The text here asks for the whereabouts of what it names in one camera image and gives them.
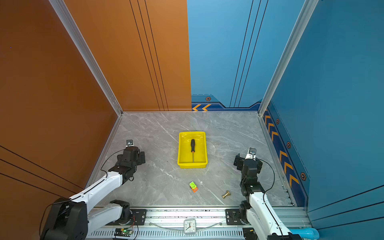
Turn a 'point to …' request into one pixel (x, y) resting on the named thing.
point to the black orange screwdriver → (192, 148)
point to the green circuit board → (122, 232)
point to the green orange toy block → (193, 187)
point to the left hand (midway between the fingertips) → (134, 152)
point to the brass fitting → (228, 193)
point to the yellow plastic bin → (185, 155)
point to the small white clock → (189, 226)
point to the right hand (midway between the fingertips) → (247, 156)
